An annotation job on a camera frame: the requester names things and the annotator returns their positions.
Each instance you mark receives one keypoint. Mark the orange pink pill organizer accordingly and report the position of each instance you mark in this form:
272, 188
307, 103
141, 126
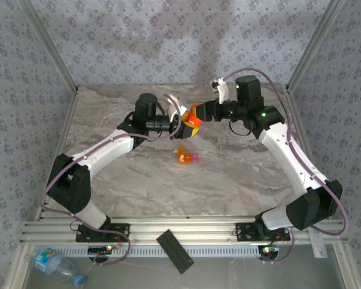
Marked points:
186, 158

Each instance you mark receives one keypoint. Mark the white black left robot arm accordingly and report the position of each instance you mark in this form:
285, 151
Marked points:
102, 153

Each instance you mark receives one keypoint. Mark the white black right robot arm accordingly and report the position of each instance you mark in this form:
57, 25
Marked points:
291, 159

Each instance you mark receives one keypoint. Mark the black ridged bar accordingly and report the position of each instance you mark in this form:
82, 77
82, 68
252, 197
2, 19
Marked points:
174, 251

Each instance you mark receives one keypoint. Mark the small circuit board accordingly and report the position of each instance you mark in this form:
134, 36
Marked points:
272, 250
97, 249

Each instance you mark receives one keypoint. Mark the black round disc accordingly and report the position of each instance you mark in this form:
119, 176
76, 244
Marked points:
100, 259
270, 256

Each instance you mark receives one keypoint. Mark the clear plastic package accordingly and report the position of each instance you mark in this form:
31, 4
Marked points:
319, 247

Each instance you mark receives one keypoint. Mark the clear plastic water bottle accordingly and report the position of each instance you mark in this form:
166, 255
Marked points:
48, 265

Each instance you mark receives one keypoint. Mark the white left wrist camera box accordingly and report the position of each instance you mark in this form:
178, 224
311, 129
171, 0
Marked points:
174, 108

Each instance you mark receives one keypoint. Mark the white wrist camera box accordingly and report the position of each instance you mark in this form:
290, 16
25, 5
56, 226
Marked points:
222, 93
174, 108

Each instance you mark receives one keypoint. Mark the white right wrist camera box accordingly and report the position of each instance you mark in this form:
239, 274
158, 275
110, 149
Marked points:
222, 93

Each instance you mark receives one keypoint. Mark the aluminium side rail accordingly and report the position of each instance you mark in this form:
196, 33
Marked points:
297, 117
68, 117

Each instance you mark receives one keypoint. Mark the aluminium frame post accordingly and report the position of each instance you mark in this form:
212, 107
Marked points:
312, 45
51, 45

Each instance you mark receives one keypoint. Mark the aluminium slotted base rail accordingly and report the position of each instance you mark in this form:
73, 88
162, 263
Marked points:
198, 228

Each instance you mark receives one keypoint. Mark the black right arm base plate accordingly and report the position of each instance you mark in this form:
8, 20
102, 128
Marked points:
246, 233

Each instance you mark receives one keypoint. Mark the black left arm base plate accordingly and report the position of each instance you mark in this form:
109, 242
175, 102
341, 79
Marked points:
114, 231

